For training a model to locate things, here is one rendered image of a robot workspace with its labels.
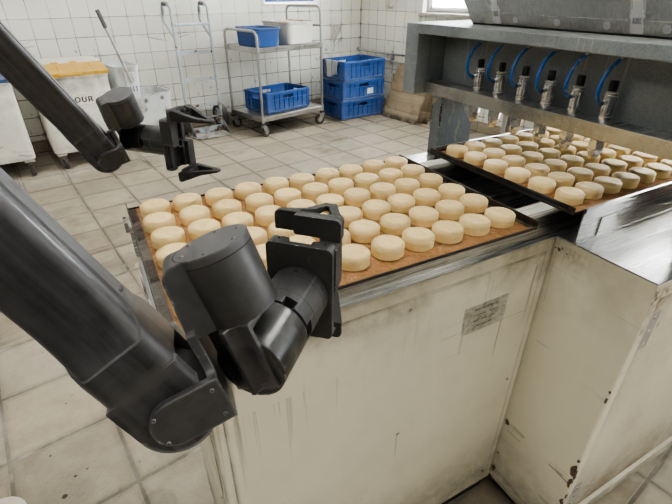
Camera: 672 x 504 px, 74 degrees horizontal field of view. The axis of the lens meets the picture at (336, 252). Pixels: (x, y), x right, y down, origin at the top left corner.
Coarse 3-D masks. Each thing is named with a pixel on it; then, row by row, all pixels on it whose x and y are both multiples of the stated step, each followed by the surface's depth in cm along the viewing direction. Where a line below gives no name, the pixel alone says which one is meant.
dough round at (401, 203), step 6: (390, 198) 80; (396, 198) 80; (402, 198) 80; (408, 198) 80; (414, 198) 81; (390, 204) 79; (396, 204) 79; (402, 204) 78; (408, 204) 79; (414, 204) 80; (390, 210) 80; (396, 210) 79; (402, 210) 79; (408, 210) 79
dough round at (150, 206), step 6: (144, 204) 78; (150, 204) 78; (156, 204) 78; (162, 204) 78; (168, 204) 79; (144, 210) 76; (150, 210) 76; (156, 210) 76; (162, 210) 77; (168, 210) 78; (144, 216) 77
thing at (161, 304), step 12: (444, 180) 93; (468, 192) 87; (492, 204) 82; (132, 216) 79; (516, 216) 78; (528, 216) 76; (132, 228) 73; (144, 240) 71; (492, 240) 71; (144, 252) 68; (456, 252) 68; (144, 264) 62; (420, 264) 65; (156, 276) 62; (372, 276) 62; (156, 288) 60; (156, 300) 57; (168, 312) 55
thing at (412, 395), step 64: (512, 256) 82; (384, 320) 72; (448, 320) 80; (512, 320) 92; (320, 384) 71; (384, 384) 80; (448, 384) 91; (512, 384) 105; (256, 448) 71; (320, 448) 79; (384, 448) 90; (448, 448) 104
